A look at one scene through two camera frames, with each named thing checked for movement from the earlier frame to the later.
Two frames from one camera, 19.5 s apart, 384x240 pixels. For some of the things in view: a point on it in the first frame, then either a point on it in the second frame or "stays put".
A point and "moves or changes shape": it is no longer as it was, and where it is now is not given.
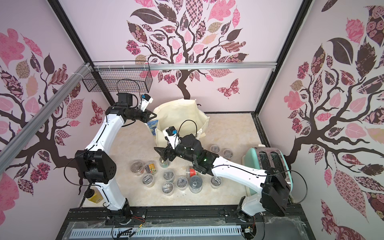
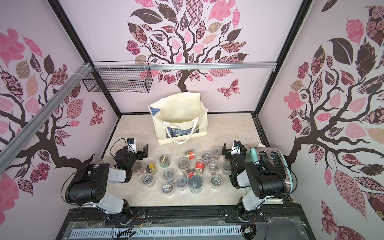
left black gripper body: x=137 y=114 to x=139 y=155
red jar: x=192 y=171 stays put
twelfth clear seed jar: x=181 y=183 stays put
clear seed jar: x=195 y=184 stays put
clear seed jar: x=148 y=180 stays put
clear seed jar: x=167 y=188 stays put
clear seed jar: x=216 y=182 stays put
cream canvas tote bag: x=185 y=116 moves or changes shape
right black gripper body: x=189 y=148 to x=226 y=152
